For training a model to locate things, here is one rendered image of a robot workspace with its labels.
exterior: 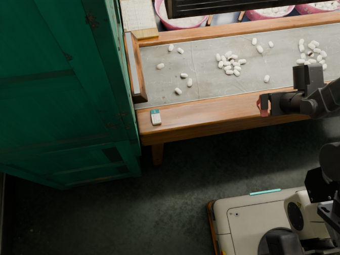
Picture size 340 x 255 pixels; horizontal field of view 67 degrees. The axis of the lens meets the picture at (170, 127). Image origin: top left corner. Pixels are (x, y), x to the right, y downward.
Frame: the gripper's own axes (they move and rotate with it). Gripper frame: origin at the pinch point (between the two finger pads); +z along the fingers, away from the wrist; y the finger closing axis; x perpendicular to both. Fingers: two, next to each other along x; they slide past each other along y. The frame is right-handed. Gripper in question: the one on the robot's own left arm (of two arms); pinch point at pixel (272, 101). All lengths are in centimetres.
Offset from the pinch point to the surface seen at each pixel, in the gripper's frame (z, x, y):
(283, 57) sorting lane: 37.2, -16.7, -25.8
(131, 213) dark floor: 78, 66, 57
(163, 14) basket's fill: 53, -44, 26
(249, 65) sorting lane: 36.2, -14.6, -8.6
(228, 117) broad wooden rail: 22.8, 6.1, 7.1
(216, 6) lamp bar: 8.6, -33.0, 13.0
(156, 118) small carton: 22.3, 2.7, 36.5
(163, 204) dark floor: 79, 64, 36
